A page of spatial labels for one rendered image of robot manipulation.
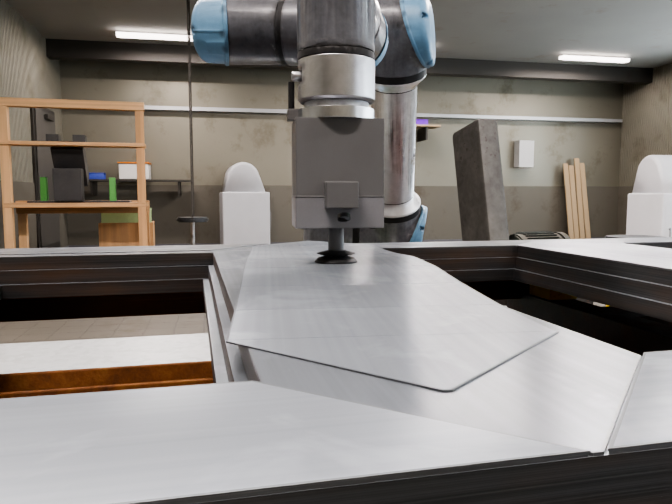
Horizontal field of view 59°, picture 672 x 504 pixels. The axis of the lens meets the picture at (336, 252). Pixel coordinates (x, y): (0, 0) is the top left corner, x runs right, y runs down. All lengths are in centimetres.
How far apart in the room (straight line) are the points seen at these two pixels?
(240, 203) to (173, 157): 153
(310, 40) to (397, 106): 54
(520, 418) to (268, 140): 1026
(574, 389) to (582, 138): 1227
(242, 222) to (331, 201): 902
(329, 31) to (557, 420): 43
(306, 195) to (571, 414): 38
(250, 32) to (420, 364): 51
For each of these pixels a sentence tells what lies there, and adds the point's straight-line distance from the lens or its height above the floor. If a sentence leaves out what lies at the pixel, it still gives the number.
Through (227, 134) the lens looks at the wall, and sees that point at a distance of 1040.
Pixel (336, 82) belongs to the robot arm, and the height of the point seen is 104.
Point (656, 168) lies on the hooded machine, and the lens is 736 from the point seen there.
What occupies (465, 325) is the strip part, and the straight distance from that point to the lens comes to 35.
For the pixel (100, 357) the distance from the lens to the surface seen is 104.
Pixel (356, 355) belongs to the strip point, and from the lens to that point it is 28.
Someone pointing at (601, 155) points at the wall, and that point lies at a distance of 1273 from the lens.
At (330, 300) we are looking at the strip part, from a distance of 42.
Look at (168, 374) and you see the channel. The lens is 80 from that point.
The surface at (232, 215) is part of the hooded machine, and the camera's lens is 954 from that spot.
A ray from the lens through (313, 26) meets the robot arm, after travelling 58.
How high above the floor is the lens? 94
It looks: 5 degrees down
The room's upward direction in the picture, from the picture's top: straight up
